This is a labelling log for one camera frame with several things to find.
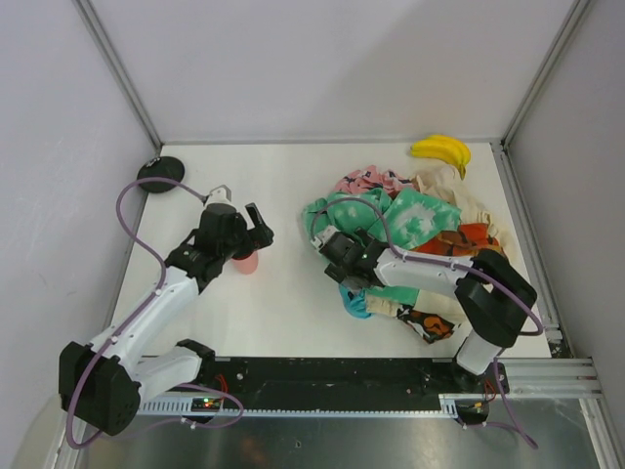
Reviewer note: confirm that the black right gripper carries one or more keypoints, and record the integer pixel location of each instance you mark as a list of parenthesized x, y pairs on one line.
[(335, 255)]

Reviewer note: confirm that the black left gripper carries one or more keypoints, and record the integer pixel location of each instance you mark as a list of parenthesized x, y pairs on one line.
[(255, 233)]

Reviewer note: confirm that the blue cloth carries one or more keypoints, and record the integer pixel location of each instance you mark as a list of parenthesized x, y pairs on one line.
[(354, 303)]

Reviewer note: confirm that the green tie-dye cloth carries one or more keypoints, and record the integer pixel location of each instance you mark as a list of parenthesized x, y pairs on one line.
[(413, 218)]

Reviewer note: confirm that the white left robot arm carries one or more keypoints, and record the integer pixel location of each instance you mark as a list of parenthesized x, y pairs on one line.
[(104, 382)]

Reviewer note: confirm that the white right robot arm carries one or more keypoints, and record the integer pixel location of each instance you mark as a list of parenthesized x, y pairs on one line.
[(495, 298)]

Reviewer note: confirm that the pink patterned cloth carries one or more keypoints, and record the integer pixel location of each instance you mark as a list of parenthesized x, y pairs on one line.
[(373, 178)]

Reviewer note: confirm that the black orange patterned cloth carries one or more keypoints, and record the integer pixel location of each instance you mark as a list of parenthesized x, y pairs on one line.
[(430, 327)]

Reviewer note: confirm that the orange camouflage cloth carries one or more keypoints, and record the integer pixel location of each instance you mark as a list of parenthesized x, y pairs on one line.
[(468, 240)]

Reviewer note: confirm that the cream cloth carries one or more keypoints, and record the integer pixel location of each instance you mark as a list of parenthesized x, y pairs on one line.
[(443, 182)]

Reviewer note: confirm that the pink plastic cup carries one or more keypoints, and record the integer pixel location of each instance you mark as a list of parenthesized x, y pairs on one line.
[(246, 265)]

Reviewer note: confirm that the black round disc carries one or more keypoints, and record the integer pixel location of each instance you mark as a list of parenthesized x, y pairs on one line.
[(167, 167)]

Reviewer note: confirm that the yellow banana bunch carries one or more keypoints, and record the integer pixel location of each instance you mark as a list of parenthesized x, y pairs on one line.
[(446, 149)]

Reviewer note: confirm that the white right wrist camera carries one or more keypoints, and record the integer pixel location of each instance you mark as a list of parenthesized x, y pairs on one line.
[(323, 237)]

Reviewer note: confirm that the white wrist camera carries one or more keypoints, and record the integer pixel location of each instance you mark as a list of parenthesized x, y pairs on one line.
[(220, 194), (323, 237)]

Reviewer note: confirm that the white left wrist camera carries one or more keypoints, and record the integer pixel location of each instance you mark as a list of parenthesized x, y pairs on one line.
[(220, 194)]

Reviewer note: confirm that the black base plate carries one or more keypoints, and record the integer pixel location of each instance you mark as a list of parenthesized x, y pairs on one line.
[(343, 376)]

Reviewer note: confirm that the grey slotted cable duct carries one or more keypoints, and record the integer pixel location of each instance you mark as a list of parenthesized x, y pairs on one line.
[(402, 405)]

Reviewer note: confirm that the aluminium frame rail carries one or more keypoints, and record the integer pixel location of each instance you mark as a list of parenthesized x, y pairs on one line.
[(563, 375)]

